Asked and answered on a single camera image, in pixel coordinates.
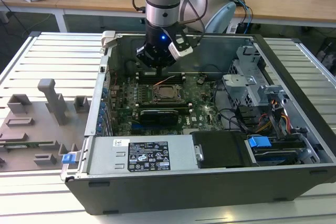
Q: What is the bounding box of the metal disk bay cage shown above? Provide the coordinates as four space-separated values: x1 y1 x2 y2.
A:
221 45 264 110

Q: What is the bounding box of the silver power supply with label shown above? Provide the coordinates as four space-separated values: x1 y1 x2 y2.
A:
84 134 198 175

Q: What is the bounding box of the green motherboard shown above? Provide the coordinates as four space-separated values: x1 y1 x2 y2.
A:
109 73 224 135

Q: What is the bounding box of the blue expansion slot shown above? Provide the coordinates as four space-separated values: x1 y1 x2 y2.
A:
131 122 145 134

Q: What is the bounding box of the wooden desk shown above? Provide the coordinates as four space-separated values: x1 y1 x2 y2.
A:
0 0 336 28

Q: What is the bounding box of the CPU socket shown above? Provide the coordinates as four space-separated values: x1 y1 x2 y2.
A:
150 83 185 104

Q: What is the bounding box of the hard disk in blue carrier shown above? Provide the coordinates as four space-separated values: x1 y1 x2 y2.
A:
246 135 300 166

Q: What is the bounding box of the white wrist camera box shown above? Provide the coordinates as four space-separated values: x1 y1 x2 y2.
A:
160 26 194 60

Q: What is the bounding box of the blue cable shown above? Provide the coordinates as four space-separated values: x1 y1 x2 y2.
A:
241 0 255 35

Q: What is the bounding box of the coloured wire bundle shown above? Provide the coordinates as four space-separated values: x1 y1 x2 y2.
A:
258 111 292 134

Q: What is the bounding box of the green RAM stick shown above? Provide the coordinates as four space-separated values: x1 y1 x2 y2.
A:
4 142 54 148

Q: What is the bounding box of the black graphics card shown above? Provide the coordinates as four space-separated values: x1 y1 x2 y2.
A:
139 108 180 127

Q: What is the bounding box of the black RAM slot bank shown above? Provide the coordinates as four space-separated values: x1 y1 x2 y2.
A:
136 102 194 112
136 72 187 84

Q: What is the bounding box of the black wire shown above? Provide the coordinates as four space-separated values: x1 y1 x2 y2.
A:
212 79 249 133

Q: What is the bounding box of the blue case latch tab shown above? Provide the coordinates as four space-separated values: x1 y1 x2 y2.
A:
61 153 75 165

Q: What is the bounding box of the grey parts rack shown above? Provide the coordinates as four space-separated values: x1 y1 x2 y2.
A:
0 78 92 173

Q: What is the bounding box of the black open PC case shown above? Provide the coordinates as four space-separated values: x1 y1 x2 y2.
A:
60 31 336 216

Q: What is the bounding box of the grey case release latch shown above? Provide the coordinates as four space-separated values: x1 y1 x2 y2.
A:
100 30 117 49

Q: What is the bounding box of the black plastic air shroud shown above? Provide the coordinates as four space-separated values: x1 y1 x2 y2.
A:
189 130 259 170

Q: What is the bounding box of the metal socket cover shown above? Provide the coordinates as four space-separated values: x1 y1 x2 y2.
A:
151 84 184 103

